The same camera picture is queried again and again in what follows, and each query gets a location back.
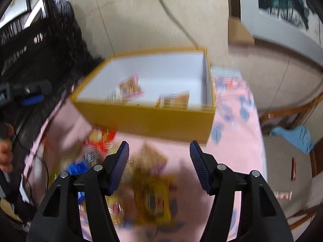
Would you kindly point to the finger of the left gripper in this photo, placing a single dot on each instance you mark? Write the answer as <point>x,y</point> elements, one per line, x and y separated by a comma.
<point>32,100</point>
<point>36,88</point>

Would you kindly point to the pink bag of crackers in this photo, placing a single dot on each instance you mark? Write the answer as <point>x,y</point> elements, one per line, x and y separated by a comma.
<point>127,90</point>

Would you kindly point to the purple snack packet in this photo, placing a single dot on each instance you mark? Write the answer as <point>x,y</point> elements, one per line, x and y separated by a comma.
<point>174,101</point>

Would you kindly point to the person's left hand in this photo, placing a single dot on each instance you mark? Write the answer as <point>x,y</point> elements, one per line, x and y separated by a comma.
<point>6,156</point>

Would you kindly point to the white red wrapper on floor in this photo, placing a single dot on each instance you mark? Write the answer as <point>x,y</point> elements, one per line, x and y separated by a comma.
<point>283,195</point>

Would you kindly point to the black carved wooden sofa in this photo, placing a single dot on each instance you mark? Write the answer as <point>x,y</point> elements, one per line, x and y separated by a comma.
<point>52,49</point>

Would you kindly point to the blue snack packet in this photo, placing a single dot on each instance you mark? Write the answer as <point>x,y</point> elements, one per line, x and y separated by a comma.
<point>75,168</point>

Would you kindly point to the red cookie packet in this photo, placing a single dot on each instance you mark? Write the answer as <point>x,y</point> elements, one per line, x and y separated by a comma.
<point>100,139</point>

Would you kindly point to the framed picture on left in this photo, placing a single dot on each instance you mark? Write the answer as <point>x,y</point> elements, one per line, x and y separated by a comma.
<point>15,10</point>

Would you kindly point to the peanut snack bag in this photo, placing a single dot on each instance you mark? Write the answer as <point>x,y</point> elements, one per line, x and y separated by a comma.
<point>144,200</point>

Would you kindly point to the blue cloth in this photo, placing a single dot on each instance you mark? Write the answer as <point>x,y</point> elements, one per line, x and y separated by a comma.
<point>299,137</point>

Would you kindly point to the pink patterned tablecloth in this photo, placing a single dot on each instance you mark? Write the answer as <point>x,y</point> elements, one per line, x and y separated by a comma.
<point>235,140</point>

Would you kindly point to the wooden chair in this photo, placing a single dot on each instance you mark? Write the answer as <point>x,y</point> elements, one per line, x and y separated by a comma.
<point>307,188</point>

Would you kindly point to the yellow cardboard box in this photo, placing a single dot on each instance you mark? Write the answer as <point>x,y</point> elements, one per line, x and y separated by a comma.
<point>160,72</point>

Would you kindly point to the small cardboard box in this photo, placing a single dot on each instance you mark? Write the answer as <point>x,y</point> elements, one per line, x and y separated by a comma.
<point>238,34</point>

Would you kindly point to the framed ink painting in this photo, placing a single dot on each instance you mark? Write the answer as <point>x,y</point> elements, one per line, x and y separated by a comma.
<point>295,25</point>

